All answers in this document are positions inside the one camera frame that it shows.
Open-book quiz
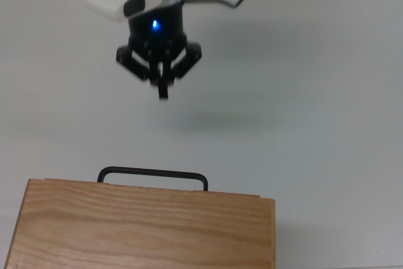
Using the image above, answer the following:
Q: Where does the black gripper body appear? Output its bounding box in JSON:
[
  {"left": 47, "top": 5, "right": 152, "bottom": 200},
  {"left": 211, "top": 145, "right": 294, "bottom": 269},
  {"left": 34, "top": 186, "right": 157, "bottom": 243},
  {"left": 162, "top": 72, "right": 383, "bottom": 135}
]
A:
[{"left": 127, "top": 0, "right": 189, "bottom": 62}]

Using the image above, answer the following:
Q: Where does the black metal drawer handle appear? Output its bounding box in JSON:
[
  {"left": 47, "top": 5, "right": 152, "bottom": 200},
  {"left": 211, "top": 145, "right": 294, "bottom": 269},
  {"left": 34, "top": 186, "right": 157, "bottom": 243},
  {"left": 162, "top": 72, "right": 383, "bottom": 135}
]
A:
[{"left": 96, "top": 165, "right": 210, "bottom": 192}]

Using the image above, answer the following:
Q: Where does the wooden drawer with handle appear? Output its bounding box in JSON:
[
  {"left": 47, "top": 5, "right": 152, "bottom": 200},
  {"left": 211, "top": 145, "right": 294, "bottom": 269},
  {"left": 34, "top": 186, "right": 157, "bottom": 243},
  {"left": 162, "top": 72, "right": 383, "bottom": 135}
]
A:
[{"left": 43, "top": 177, "right": 261, "bottom": 199}]

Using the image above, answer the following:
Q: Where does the wooden drawer cabinet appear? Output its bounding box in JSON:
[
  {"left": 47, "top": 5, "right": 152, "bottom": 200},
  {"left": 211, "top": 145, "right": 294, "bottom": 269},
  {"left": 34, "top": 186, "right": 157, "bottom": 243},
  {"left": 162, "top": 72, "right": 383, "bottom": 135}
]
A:
[{"left": 0, "top": 178, "right": 277, "bottom": 269}]

